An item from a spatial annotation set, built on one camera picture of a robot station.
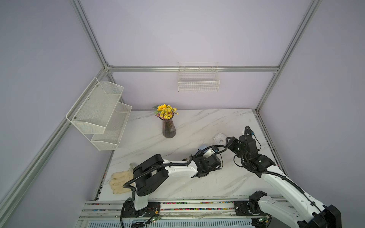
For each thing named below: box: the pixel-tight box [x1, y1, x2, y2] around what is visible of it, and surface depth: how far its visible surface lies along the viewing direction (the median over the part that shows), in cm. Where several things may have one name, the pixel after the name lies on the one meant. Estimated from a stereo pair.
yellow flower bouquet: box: [152, 103, 179, 120], surface depth 88 cm
